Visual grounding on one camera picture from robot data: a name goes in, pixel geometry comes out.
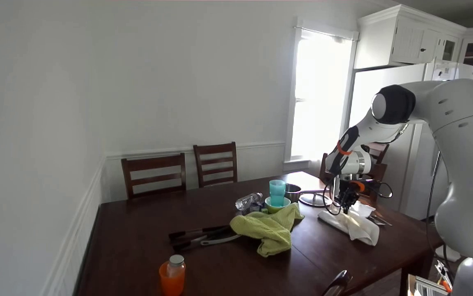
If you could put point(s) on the yellow-green cloth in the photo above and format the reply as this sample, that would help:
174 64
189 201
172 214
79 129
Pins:
271 230

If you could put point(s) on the chair back at front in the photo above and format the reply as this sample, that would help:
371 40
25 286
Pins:
338 283

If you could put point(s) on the right dark wooden chair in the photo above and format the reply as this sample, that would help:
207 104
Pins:
215 163

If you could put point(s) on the white refrigerator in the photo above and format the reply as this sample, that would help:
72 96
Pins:
412 166

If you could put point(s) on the dark wooden chair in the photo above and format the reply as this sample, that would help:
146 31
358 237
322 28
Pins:
215 163
154 175

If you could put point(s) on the teal plastic cup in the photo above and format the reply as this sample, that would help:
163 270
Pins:
276 188

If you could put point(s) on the white paper towel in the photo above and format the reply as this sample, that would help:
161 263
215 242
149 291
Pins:
355 222

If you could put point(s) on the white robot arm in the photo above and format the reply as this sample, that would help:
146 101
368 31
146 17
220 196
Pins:
447 109

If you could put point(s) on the silver metal pot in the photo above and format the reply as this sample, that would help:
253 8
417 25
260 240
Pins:
250 203

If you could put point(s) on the white upper cabinet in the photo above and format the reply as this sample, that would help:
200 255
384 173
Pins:
402 35

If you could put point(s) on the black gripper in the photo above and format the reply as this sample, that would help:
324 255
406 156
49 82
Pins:
348 193

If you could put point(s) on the dark pan with handle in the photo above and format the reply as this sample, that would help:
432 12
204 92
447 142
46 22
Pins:
312 198

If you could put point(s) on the orange juice bottle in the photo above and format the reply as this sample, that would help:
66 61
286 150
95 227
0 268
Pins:
172 275

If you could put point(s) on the teal bowl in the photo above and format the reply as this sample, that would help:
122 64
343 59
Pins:
273 204

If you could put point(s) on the left dark wooden chair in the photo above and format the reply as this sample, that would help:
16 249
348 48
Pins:
154 175

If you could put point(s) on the window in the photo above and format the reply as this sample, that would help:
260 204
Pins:
320 81

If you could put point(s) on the black-handled tongs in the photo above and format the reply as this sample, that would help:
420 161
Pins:
202 237

